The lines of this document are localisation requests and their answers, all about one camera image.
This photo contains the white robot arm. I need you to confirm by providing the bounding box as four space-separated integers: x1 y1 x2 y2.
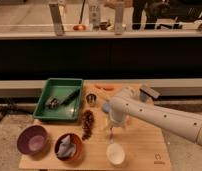
109 87 202 146

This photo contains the orange fruit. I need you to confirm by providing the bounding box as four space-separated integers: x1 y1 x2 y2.
126 117 132 125

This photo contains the orange carrot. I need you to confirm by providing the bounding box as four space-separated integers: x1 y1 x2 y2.
95 84 114 91

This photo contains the bunch of dark grapes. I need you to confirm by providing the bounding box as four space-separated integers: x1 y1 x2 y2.
82 110 94 140

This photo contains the small metal cup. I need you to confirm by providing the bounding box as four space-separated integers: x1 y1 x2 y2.
86 93 97 107

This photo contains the wooden board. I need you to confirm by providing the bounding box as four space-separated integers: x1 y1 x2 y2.
18 83 173 171

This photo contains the white cup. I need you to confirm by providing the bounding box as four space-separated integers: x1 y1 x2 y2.
106 143 125 165

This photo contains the red bowl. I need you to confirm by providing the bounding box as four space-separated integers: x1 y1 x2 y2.
54 133 83 162

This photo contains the green plastic tray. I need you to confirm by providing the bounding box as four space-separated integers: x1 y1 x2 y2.
33 78 83 122

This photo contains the grey crumpled cloth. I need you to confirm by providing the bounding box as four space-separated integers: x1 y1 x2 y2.
56 135 76 158

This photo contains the black brush in tray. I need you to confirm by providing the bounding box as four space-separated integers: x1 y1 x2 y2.
45 89 80 109

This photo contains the purple bowl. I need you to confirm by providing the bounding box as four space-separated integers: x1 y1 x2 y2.
17 125 48 155

